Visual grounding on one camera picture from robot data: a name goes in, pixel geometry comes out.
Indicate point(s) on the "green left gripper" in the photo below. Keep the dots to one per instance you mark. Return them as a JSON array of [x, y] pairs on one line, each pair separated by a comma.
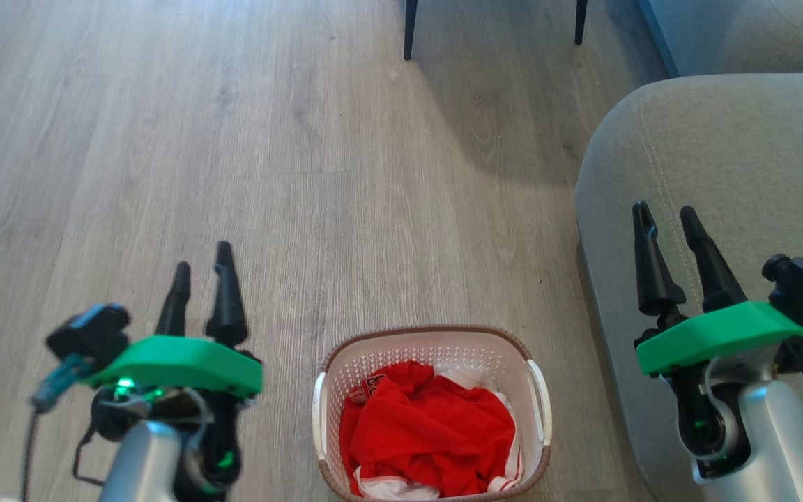
[[178, 362]]

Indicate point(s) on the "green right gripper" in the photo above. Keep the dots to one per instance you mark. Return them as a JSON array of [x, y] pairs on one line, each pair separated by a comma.
[[722, 333]]

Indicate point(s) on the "white brown-rimmed laundry basket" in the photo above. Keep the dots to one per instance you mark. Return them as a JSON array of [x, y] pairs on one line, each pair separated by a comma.
[[429, 345]]

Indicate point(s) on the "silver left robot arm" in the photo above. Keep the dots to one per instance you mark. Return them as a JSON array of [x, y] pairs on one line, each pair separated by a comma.
[[140, 467]]

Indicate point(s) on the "grey fabric sofa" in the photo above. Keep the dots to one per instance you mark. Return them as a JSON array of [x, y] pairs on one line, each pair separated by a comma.
[[736, 174]]

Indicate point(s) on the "blue grey sofa panel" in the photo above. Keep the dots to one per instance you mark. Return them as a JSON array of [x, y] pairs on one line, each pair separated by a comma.
[[680, 31]]

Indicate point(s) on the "red jersey garment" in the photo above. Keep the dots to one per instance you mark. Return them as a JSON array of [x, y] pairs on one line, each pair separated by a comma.
[[436, 432]]

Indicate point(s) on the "grey sofa cushion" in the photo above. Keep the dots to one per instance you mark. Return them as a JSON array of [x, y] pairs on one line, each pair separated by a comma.
[[792, 35]]

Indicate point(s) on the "black chair leg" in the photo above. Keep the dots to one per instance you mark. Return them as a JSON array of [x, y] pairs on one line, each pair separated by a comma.
[[580, 21], [410, 28]]

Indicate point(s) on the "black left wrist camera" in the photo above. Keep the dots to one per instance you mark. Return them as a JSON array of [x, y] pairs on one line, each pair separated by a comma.
[[91, 331]]

